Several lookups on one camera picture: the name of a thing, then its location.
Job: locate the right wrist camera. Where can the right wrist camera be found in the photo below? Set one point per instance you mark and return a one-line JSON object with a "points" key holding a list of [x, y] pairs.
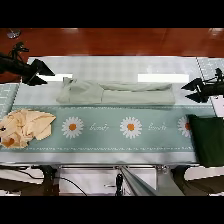
{"points": [[219, 74]]}

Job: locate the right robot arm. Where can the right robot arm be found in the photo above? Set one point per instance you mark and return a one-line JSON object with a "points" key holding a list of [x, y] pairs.
{"points": [[217, 89]]}

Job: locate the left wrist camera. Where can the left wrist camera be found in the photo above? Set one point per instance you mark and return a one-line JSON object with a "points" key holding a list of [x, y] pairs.
{"points": [[18, 50]]}

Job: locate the dark green garment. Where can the dark green garment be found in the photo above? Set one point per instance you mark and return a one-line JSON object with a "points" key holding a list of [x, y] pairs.
{"points": [[208, 140]]}

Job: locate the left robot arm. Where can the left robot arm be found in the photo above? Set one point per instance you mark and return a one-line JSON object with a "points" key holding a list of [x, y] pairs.
{"points": [[9, 65]]}

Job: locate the silver frame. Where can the silver frame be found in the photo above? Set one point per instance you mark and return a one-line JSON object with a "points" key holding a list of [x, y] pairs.
{"points": [[140, 185]]}

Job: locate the pale green shirt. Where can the pale green shirt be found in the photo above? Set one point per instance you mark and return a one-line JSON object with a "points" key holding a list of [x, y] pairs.
{"points": [[100, 93]]}

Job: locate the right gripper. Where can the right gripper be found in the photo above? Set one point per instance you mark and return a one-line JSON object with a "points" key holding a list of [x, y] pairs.
{"points": [[206, 90]]}

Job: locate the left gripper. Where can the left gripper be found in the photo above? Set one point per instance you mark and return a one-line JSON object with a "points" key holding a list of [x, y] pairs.
{"points": [[28, 70]]}

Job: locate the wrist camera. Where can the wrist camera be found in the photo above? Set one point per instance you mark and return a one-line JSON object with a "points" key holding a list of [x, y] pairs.
{"points": [[18, 50], [219, 74]]}

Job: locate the cream yellow garment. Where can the cream yellow garment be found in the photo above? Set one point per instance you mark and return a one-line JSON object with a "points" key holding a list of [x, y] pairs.
{"points": [[26, 128]]}

